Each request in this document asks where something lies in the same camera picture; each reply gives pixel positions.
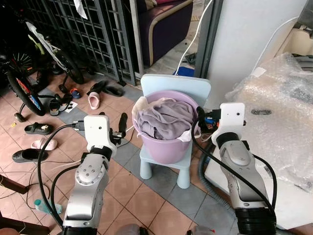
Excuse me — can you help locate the white washing machine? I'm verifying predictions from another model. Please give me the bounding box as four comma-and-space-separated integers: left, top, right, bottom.
203, 22, 313, 231

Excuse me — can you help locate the white cloth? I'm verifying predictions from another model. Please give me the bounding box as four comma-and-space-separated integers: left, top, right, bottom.
132, 96, 149, 129

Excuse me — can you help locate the black shoe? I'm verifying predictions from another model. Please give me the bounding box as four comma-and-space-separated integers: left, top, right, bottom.
102, 85, 126, 97
88, 80, 107, 96

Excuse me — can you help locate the pink sandal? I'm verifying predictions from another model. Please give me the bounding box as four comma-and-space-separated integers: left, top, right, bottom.
88, 91, 102, 110

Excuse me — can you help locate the grey garment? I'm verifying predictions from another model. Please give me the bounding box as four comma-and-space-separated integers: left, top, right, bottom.
137, 97, 195, 141

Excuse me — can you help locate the light blue child chair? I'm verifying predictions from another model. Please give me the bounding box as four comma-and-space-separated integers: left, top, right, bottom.
139, 74, 212, 189

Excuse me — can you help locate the purple plastic bucket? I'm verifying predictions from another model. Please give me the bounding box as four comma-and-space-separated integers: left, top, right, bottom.
134, 90, 200, 165

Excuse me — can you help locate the blue plastic box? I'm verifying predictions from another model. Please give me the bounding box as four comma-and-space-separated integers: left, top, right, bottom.
176, 66, 197, 77

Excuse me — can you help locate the white card with dots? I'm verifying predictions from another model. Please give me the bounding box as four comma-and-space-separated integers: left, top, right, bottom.
66, 101, 79, 113

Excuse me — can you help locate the dark blue red sandal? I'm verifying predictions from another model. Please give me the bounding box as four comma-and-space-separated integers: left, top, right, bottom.
68, 88, 83, 100

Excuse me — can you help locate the black sandal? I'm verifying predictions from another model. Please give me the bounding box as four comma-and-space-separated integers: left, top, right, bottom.
61, 95, 74, 111
48, 100, 61, 117

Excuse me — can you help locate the white tape label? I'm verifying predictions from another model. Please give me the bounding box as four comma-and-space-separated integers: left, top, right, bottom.
250, 67, 268, 78

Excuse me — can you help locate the clear bubble wrap sheet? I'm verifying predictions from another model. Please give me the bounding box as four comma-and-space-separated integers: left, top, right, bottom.
225, 52, 313, 192

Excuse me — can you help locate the pink clog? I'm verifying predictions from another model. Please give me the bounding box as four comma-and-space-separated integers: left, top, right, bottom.
30, 138, 58, 151

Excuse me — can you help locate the black slipper with studs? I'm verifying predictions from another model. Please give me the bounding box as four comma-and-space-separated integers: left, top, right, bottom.
24, 122, 55, 136

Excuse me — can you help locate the black metal gate grille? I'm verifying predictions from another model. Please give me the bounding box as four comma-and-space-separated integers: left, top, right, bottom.
19, 0, 138, 86

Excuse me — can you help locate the plain black slipper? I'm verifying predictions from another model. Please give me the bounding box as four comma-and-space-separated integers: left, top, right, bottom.
12, 148, 49, 164

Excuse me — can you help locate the purple sofa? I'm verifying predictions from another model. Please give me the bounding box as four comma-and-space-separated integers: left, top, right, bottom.
136, 0, 194, 67

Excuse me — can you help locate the grey robot left leg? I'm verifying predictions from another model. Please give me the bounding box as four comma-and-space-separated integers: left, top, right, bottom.
114, 224, 144, 235

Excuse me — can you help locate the black and white bicycle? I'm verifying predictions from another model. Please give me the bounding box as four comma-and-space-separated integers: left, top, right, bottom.
0, 4, 87, 117

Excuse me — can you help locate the green capped plastic bottle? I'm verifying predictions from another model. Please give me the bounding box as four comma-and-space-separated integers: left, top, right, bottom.
33, 198, 64, 214

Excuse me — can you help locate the white paper sheet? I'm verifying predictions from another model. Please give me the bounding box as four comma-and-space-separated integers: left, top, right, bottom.
73, 0, 89, 21

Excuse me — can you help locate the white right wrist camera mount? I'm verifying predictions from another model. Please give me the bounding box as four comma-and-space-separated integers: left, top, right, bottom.
211, 102, 246, 146

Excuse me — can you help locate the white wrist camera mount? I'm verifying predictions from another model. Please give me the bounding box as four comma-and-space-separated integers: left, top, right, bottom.
84, 114, 118, 153
211, 102, 246, 146

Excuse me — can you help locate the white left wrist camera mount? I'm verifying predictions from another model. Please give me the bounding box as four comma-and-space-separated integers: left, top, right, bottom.
84, 114, 118, 153

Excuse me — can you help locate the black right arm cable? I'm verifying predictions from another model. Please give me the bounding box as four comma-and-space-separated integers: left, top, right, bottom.
191, 121, 278, 209

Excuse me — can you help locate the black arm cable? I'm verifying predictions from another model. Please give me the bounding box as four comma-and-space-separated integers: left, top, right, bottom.
37, 123, 87, 228
191, 121, 278, 209

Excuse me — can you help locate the grey corrugated drain hose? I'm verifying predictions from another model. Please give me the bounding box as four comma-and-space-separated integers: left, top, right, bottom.
200, 146, 236, 210

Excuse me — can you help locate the white power cable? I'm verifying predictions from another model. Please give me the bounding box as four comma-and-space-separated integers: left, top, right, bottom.
175, 0, 214, 75

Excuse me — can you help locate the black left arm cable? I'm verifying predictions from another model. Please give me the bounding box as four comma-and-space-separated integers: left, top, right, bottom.
37, 123, 87, 228

